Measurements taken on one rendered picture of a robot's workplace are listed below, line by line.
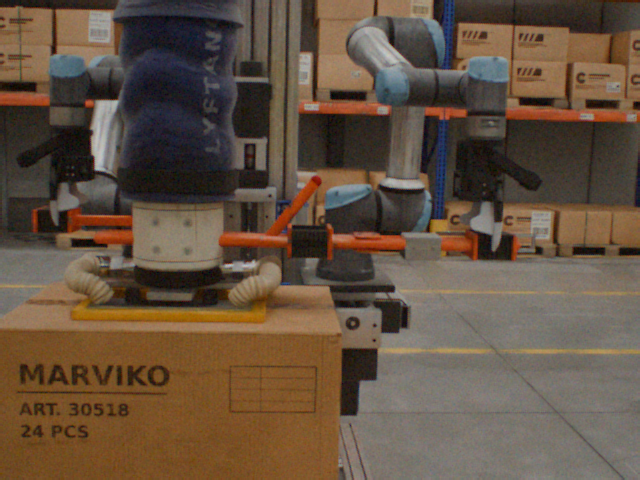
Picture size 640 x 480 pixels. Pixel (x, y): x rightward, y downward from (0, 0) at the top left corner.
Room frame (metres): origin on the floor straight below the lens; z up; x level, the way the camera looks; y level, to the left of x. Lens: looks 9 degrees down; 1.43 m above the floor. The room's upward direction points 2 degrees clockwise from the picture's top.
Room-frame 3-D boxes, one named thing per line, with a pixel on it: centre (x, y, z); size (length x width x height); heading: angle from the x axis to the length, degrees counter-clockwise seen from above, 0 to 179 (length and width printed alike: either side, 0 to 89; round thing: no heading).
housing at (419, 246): (1.56, -0.19, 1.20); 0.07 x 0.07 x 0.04; 3
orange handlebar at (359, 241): (1.66, 0.08, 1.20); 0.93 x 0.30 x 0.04; 93
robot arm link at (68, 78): (1.78, 0.56, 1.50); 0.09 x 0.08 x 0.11; 2
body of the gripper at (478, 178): (1.57, -0.30, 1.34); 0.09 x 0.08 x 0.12; 93
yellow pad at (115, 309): (1.44, 0.27, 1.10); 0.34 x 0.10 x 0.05; 93
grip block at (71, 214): (1.78, 0.59, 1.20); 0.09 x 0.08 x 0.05; 3
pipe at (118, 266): (1.53, 0.27, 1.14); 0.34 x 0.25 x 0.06; 93
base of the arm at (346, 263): (2.04, -0.06, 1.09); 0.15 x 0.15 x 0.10
